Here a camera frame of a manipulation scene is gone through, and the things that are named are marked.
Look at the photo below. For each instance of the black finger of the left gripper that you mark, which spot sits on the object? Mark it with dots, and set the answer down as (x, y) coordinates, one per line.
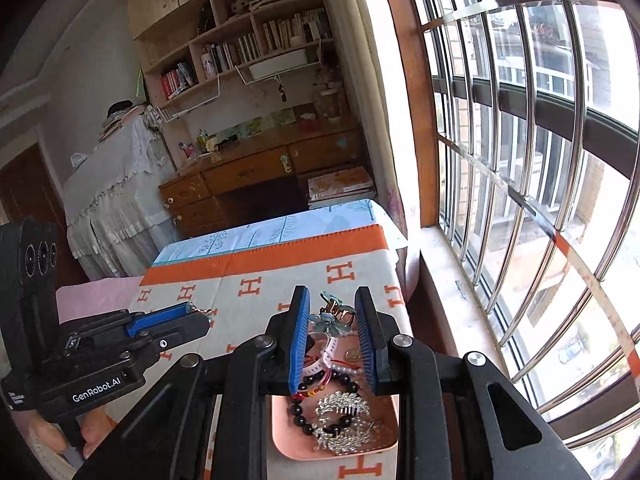
(173, 333)

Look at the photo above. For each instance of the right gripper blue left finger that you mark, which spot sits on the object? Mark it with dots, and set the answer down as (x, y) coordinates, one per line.
(289, 329)

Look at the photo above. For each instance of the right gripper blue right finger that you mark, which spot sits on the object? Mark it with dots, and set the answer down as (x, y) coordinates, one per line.
(375, 329)

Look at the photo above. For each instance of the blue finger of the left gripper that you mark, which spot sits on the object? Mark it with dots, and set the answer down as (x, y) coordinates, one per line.
(144, 321)

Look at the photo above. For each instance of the blue flower gold earring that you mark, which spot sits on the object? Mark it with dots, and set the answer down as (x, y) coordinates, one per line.
(334, 319)

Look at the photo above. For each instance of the pink smart band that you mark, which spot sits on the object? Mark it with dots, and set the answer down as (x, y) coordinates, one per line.
(318, 364)

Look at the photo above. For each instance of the pink jewelry tray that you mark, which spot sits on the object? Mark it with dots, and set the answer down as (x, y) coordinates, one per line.
(291, 416)

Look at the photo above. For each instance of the gold round brooch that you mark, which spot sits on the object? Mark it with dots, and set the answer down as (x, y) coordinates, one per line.
(352, 355)

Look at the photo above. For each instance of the person's left hand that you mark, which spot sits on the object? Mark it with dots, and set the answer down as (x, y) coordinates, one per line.
(95, 426)

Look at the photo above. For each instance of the orange grey H-pattern blanket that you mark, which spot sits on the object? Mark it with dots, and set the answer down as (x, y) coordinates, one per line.
(242, 290)

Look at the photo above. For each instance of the pink bedsheet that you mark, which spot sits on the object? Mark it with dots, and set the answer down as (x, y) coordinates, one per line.
(97, 297)

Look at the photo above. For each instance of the light blue printed bedsheet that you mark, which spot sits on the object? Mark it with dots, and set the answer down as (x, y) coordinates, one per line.
(326, 220)

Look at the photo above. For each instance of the white lace furniture cover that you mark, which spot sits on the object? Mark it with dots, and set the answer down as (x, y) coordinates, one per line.
(117, 223)

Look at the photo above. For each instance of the stack of books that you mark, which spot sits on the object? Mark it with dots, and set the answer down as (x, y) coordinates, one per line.
(340, 187)

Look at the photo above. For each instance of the wooden desk with drawers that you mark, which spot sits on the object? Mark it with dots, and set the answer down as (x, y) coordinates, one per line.
(261, 177)

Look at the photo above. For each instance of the brown wooden door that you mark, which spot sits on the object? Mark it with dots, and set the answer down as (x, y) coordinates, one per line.
(27, 191)

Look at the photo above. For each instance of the metal window security bars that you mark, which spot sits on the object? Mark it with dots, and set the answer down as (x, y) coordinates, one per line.
(537, 118)

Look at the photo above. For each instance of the wooden bookshelf with books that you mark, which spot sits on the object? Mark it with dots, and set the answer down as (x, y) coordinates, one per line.
(218, 70)

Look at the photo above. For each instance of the beige curtain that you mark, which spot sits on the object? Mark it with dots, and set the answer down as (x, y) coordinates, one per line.
(377, 85)

